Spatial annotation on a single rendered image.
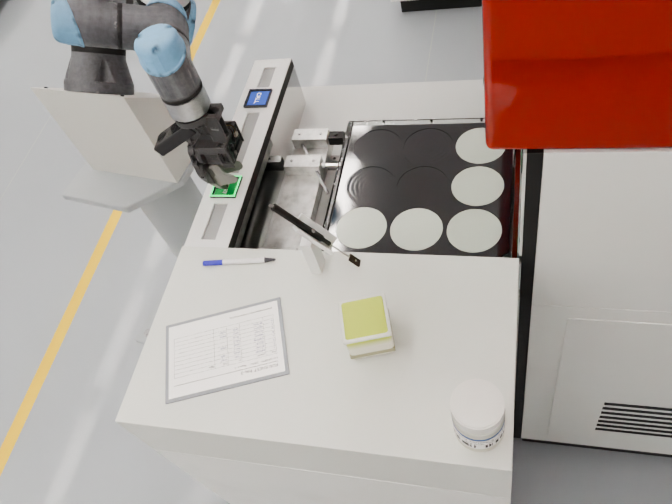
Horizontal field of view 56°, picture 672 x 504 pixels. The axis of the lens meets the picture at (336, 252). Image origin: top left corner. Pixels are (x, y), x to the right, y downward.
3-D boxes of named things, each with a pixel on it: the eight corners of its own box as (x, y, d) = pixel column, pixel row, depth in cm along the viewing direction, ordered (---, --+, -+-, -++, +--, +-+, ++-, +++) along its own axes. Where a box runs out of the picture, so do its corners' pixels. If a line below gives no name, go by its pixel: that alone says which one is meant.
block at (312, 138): (331, 137, 142) (328, 127, 139) (328, 148, 140) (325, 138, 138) (297, 137, 144) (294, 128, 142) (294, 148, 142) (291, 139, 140)
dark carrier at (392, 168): (514, 124, 131) (514, 121, 130) (508, 261, 112) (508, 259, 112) (353, 127, 140) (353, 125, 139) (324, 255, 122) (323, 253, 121)
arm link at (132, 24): (122, -13, 107) (121, 23, 101) (189, -5, 111) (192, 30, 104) (123, 28, 113) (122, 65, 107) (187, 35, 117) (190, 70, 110)
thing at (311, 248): (345, 258, 111) (329, 212, 100) (342, 277, 109) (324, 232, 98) (313, 257, 113) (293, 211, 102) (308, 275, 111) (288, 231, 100)
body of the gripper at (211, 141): (235, 171, 117) (211, 124, 107) (193, 171, 119) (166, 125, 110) (245, 141, 121) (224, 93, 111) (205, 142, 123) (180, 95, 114)
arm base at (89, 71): (48, 89, 138) (46, 42, 136) (91, 89, 152) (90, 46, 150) (108, 95, 135) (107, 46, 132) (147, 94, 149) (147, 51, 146)
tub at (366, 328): (390, 313, 103) (384, 291, 98) (397, 353, 99) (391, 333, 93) (345, 321, 104) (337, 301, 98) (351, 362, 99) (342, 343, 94)
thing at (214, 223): (306, 102, 160) (291, 57, 148) (250, 287, 130) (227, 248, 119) (271, 103, 162) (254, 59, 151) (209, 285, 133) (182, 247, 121)
